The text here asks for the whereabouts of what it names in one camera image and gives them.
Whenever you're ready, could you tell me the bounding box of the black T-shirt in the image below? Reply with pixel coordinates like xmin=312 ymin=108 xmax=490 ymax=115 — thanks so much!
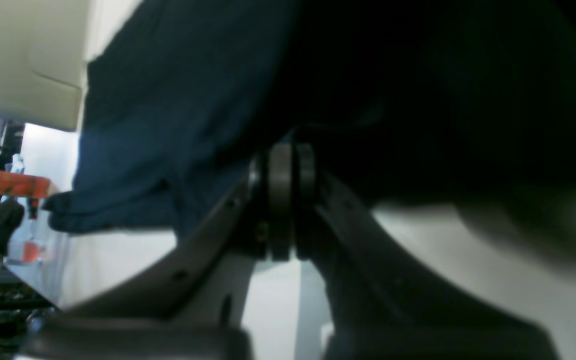
xmin=43 ymin=0 xmax=576 ymax=237

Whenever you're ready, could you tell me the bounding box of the grey partition panel right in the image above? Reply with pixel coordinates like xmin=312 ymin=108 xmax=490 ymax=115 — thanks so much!
xmin=0 ymin=0 xmax=91 ymax=133

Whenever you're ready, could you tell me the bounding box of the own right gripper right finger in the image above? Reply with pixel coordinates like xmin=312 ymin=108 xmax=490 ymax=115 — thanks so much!
xmin=293 ymin=144 xmax=558 ymax=360

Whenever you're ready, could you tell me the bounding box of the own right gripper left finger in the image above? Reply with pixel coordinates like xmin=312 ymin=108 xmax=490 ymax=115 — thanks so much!
xmin=16 ymin=145 xmax=294 ymax=360

